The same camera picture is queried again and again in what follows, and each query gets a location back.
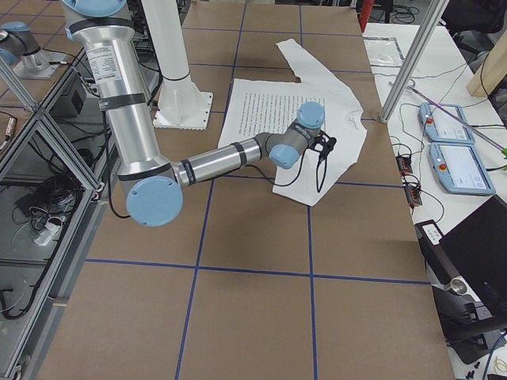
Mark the blue teach pendant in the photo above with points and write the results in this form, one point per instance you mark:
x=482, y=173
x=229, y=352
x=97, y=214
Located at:
x=439, y=127
x=459, y=169

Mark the black box white label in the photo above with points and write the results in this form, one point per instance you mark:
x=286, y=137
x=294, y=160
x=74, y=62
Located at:
x=429, y=236

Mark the orange circuit board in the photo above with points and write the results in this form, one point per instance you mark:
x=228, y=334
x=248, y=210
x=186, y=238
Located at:
x=413, y=197
x=404, y=165

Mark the white pedestal column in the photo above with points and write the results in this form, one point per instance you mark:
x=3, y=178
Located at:
x=180, y=103

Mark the white power strip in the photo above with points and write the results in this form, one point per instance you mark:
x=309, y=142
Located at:
x=45, y=236

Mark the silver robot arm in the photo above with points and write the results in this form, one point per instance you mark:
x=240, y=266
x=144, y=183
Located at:
x=152, y=183

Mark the small metal cup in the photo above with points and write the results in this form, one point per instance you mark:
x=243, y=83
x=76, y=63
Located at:
x=458, y=286

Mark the upper orange circuit board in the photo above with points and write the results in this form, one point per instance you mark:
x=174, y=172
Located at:
x=404, y=165

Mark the lower blue teach pendant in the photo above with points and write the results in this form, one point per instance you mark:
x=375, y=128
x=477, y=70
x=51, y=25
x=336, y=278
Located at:
x=459, y=169

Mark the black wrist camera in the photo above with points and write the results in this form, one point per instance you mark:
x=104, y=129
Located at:
x=323, y=144

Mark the lower orange circuit board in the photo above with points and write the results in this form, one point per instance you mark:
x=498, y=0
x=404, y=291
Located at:
x=413, y=197

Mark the clear plastic sleeve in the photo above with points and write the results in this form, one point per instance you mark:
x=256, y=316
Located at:
x=383, y=51

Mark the aluminium frame table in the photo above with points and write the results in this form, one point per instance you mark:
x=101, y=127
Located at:
x=54, y=150

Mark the aluminium frame post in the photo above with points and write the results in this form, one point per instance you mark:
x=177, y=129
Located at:
x=417, y=47

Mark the black laptop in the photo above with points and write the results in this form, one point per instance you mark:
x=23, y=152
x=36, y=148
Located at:
x=477, y=249

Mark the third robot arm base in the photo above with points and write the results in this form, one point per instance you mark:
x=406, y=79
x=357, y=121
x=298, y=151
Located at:
x=20, y=50

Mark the white printed t-shirt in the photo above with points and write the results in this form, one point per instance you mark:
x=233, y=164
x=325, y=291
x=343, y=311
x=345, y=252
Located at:
x=261, y=106

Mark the upper blue teach pendant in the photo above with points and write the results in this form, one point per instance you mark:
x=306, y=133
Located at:
x=439, y=127

